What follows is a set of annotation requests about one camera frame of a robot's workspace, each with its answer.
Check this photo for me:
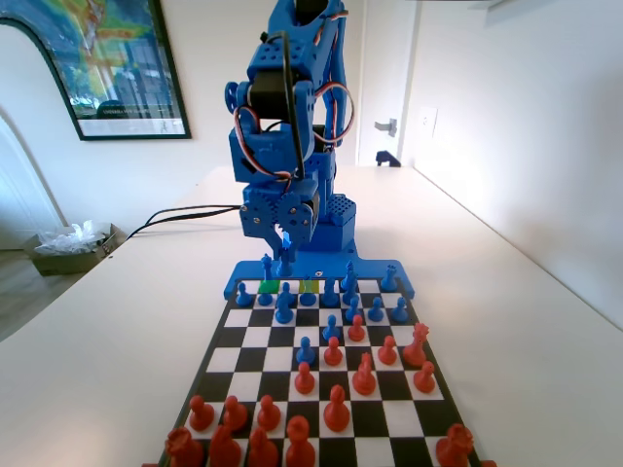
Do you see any red chess knight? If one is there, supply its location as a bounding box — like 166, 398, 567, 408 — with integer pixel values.
351, 352, 378, 396
208, 424, 243, 467

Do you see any red chess bishop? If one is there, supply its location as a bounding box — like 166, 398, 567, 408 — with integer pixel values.
323, 383, 351, 433
247, 427, 280, 467

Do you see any red chess rook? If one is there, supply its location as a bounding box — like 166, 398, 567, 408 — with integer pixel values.
435, 422, 476, 467
164, 426, 204, 467

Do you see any black white chessboard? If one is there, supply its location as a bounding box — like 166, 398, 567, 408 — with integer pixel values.
154, 275, 484, 467

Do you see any clear plastic bag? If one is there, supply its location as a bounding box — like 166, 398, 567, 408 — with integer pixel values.
34, 219, 112, 257

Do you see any white door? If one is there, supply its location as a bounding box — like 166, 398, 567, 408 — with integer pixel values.
358, 0, 415, 169

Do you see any brown cardboard box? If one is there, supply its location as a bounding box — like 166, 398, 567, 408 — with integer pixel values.
23, 222, 128, 277

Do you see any framed map poster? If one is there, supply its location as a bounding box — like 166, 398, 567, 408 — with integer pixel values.
0, 0, 193, 142

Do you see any white arched panel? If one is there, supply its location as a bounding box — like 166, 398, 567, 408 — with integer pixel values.
0, 18, 70, 252

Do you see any black table cable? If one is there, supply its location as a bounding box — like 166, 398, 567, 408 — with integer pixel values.
127, 208, 243, 239
127, 203, 243, 238

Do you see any blue base plate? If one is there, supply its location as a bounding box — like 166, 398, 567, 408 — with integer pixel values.
222, 241, 418, 302

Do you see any striped servo wire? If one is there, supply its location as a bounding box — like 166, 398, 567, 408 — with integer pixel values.
311, 81, 357, 148
233, 103, 294, 182

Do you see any white light switch plate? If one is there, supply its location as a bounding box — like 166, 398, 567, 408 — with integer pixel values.
420, 107, 440, 140

